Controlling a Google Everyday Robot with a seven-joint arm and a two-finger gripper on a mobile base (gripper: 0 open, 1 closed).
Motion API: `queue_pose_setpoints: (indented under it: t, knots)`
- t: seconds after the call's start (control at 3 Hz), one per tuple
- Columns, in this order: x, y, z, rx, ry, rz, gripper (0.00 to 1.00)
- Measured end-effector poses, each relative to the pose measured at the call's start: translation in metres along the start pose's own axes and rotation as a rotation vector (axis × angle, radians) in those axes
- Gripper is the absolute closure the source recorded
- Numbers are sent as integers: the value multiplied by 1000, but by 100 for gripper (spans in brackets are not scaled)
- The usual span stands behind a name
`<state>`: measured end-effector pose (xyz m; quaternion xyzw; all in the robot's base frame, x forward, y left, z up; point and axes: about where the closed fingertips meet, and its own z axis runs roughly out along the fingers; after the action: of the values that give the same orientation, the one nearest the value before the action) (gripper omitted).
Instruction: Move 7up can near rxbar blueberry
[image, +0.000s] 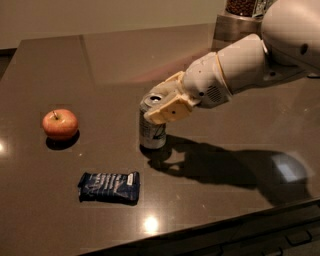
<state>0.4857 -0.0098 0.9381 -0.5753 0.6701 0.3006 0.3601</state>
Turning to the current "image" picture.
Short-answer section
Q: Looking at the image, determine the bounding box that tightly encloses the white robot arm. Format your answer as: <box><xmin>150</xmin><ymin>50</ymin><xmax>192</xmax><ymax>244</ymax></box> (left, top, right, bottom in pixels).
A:
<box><xmin>144</xmin><ymin>0</ymin><xmax>320</xmax><ymax>125</ymax></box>

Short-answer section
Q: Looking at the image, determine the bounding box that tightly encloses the blue rxbar blueberry wrapper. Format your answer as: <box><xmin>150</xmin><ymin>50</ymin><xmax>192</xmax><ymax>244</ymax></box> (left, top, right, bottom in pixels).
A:
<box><xmin>78</xmin><ymin>172</ymin><xmax>140</xmax><ymax>205</ymax></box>

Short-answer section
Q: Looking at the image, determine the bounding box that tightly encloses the metal dispenser base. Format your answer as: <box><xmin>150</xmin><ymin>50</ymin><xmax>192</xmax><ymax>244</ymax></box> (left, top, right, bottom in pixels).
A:
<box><xmin>213</xmin><ymin>11</ymin><xmax>262</xmax><ymax>42</ymax></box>

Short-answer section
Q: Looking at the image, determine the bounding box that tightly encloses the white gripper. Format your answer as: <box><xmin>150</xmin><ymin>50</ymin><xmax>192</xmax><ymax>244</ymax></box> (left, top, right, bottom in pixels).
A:
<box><xmin>143</xmin><ymin>52</ymin><xmax>232</xmax><ymax>125</ymax></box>

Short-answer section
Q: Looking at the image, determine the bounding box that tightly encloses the red apple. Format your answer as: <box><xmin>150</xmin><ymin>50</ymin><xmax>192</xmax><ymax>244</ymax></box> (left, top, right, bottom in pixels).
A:
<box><xmin>42</xmin><ymin>109</ymin><xmax>78</xmax><ymax>141</ymax></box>

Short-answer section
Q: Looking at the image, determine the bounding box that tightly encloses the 7up soda can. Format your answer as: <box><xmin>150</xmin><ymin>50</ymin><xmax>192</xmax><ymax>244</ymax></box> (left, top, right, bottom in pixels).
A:
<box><xmin>139</xmin><ymin>93</ymin><xmax>166</xmax><ymax>150</ymax></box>

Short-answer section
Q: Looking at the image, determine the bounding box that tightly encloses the jar of brown snacks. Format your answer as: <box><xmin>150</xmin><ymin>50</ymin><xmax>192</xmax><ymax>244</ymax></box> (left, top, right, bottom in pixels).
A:
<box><xmin>226</xmin><ymin>0</ymin><xmax>256</xmax><ymax>17</ymax></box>

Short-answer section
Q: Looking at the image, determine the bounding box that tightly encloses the dark drawer front with handles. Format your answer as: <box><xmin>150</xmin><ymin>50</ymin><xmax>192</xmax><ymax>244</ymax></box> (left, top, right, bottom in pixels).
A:
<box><xmin>81</xmin><ymin>198</ymin><xmax>320</xmax><ymax>256</ymax></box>

